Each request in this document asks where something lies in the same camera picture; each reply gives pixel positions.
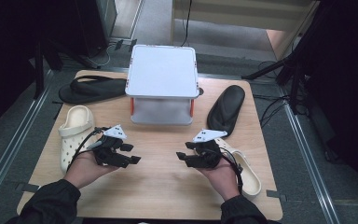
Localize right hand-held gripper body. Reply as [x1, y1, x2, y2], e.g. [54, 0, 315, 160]
[192, 129, 228, 171]

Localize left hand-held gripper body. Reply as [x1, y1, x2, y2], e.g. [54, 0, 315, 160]
[90, 124, 129, 167]

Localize cream perforated clog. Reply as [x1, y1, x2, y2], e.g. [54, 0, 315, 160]
[213, 137, 262, 200]
[58, 105, 96, 175]

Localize black flip-flop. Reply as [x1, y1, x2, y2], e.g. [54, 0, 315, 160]
[206, 84, 246, 138]
[58, 75, 129, 105]

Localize white shoe rack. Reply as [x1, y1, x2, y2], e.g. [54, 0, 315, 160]
[124, 44, 200, 127]

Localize person's left hand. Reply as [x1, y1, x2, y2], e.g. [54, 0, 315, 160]
[63, 151, 120, 190]

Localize person's right hand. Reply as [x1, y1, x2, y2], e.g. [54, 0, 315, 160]
[199, 158, 241, 202]

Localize grey tape strip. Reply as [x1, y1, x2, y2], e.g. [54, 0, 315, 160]
[266, 189, 288, 203]
[15, 182, 41, 193]

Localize black power plugs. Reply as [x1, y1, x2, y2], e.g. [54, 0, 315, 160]
[114, 38, 138, 53]

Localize black tripod stand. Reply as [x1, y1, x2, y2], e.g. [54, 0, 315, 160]
[241, 46, 311, 116]

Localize black metal stand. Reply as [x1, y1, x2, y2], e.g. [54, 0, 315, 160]
[32, 36, 101, 101]

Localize dark cabinet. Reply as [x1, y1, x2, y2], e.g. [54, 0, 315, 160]
[74, 0, 119, 58]

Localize beige wooden furniture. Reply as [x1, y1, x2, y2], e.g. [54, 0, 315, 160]
[171, 0, 320, 61]

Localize black floor cable bundle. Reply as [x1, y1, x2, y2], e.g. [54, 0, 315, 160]
[253, 60, 293, 129]

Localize metal floor rail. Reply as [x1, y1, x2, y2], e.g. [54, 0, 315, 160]
[279, 88, 341, 224]
[0, 69, 56, 216]

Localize white floor cable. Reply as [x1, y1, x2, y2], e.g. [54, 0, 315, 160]
[85, 43, 114, 68]

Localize black hanging cable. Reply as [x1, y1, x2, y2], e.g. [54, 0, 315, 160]
[180, 0, 194, 48]

